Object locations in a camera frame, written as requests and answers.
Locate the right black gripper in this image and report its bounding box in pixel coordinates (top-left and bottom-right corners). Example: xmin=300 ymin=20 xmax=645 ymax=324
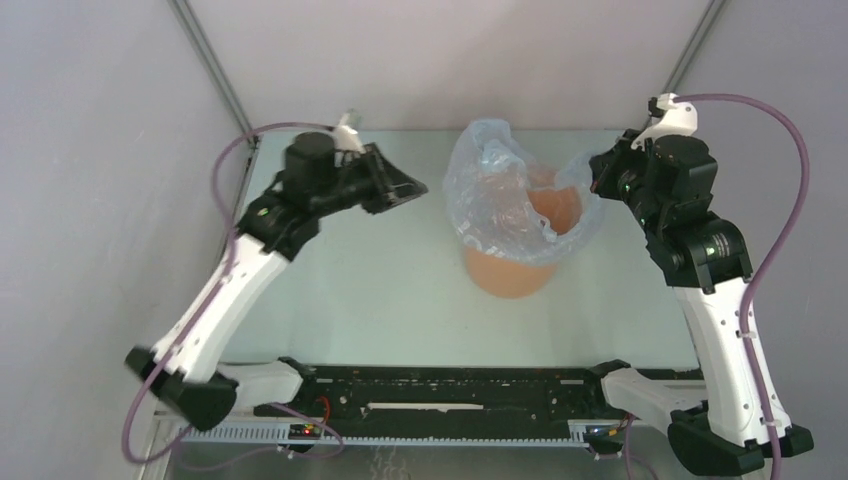
xmin=590 ymin=128 xmax=666 ymax=234

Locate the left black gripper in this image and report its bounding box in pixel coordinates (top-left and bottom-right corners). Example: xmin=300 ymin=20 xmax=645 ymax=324
xmin=315 ymin=143 xmax=429 ymax=218

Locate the orange trash bin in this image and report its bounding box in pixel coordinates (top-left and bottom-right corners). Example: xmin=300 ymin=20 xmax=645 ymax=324
xmin=461 ymin=169 xmax=584 ymax=299

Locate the blue plastic trash bag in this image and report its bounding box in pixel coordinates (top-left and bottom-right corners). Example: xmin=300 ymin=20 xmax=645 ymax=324
xmin=442 ymin=118 xmax=605 ymax=266

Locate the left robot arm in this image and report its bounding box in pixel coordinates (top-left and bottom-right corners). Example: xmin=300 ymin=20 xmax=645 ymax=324
xmin=125 ymin=127 xmax=428 ymax=432

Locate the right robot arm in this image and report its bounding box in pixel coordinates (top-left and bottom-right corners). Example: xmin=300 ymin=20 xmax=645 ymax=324
xmin=581 ymin=129 xmax=814 ymax=477

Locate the left circuit board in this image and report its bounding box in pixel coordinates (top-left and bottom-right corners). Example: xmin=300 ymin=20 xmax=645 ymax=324
xmin=287 ymin=424 xmax=323 ymax=441

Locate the circuit board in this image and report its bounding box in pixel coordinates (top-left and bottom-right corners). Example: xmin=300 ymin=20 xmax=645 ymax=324
xmin=583 ymin=425 xmax=627 ymax=443
xmin=287 ymin=424 xmax=323 ymax=441

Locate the right circuit board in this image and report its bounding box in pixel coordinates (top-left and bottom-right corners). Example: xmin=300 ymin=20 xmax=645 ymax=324
xmin=583 ymin=425 xmax=627 ymax=443

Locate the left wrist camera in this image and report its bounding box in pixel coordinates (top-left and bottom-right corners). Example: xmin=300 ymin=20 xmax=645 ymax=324
xmin=332 ymin=109 xmax=366 ymax=154

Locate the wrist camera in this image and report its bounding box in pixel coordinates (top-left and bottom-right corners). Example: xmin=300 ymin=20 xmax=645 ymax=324
xmin=630 ymin=93 xmax=698 ymax=150
xmin=332 ymin=109 xmax=366 ymax=154

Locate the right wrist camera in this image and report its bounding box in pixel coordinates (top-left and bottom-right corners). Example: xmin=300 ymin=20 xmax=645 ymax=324
xmin=630 ymin=93 xmax=698 ymax=150

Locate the right aluminium frame post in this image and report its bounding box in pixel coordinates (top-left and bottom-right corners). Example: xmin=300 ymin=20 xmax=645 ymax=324
xmin=659 ymin=0 xmax=729 ymax=94

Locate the aluminium frame post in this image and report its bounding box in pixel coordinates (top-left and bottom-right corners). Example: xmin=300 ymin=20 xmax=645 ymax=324
xmin=168 ymin=0 xmax=253 ymax=133
xmin=659 ymin=0 xmax=729 ymax=94

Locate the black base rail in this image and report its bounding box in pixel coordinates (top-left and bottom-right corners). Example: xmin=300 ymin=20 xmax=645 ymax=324
xmin=287 ymin=365 xmax=625 ymax=438

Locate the left aluminium frame post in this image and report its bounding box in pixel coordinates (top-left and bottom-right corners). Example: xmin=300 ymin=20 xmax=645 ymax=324
xmin=168 ymin=0 xmax=253 ymax=133

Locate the white slotted cable duct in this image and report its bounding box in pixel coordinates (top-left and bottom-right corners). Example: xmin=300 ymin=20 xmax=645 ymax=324
xmin=183 ymin=421 xmax=588 ymax=448

